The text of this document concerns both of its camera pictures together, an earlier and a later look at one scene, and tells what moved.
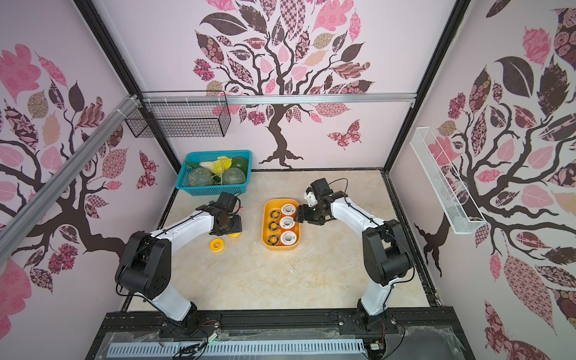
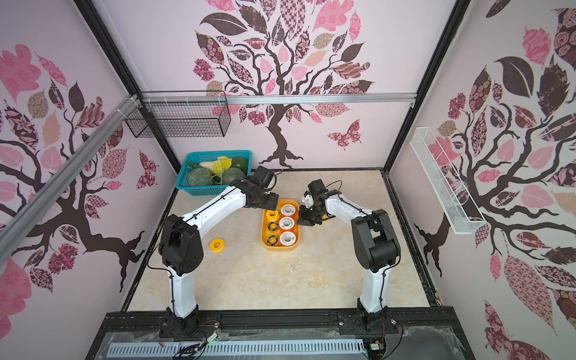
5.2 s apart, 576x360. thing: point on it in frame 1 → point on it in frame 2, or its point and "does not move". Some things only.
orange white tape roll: x=286 y=222 does not move
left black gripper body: x=232 y=225 → x=264 y=201
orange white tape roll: x=289 y=238 does not move
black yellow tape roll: x=273 y=239 does not move
